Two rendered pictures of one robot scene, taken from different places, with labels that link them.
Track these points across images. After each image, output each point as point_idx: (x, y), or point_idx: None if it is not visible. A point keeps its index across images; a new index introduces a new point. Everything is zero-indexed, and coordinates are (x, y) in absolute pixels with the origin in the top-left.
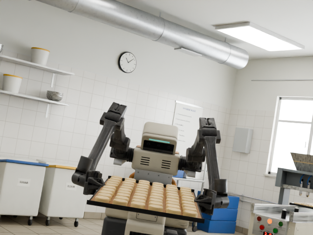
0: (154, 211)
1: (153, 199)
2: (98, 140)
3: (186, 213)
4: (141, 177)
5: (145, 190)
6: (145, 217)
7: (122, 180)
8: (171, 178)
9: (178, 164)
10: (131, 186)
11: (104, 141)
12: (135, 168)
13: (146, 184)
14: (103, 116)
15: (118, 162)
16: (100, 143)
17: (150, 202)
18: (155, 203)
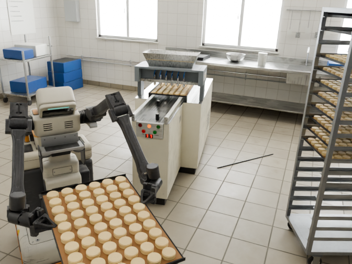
0: None
1: (123, 240)
2: (15, 158)
3: (167, 257)
4: (48, 143)
5: (100, 217)
6: (61, 172)
7: (57, 190)
8: (77, 135)
9: (79, 120)
10: (81, 214)
11: (22, 158)
12: (40, 135)
13: (89, 198)
14: (7, 125)
15: None
16: (19, 162)
17: (127, 254)
18: (131, 252)
